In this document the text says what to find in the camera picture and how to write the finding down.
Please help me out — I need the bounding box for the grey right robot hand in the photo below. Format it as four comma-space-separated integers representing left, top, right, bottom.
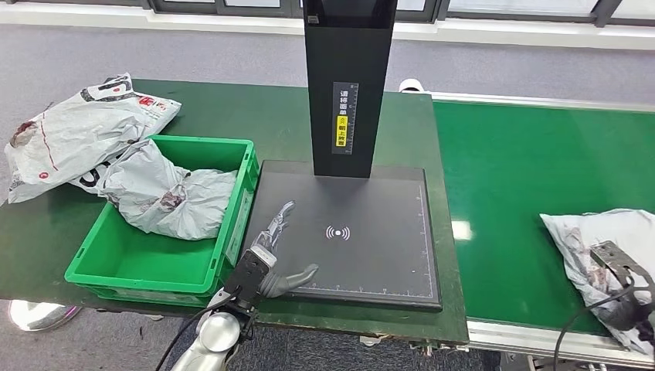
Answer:
597, 295, 655, 342

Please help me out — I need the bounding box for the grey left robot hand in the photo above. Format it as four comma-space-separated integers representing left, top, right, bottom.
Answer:
252, 199, 320, 300

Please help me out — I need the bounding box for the grey poly mailer parcel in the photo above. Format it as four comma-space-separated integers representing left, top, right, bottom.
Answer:
100, 138, 238, 242
539, 208, 655, 357

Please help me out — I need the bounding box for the black inbound scanner machine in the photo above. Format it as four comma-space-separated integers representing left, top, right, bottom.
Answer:
240, 0, 443, 312

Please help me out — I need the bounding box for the green conveyor belt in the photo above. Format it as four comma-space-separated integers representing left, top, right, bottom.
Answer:
432, 100, 655, 339

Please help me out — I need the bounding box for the large grey parcel black print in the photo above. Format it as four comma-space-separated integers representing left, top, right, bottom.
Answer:
4, 72, 182, 205

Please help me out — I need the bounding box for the dark blue floor mat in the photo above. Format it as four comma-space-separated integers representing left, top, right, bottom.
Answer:
163, 319, 503, 371

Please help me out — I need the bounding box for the green plastic crate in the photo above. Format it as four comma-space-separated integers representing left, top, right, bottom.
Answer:
64, 134, 260, 308

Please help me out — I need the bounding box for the chrome round table foot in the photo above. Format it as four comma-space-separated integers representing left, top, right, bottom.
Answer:
7, 300, 83, 332

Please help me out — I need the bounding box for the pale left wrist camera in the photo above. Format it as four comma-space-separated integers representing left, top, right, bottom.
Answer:
223, 245, 278, 311

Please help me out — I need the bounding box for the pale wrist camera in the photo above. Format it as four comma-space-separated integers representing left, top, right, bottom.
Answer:
589, 240, 655, 303
223, 245, 278, 311

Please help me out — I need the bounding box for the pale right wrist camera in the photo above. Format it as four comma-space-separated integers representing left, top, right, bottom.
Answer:
589, 240, 655, 303

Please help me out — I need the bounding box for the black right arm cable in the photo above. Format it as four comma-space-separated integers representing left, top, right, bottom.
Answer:
552, 278, 638, 371

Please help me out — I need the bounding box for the aluminium conveyor frame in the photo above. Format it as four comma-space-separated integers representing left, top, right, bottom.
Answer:
429, 90, 655, 369

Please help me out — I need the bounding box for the dark window frame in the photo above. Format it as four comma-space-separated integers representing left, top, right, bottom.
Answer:
148, 0, 626, 26

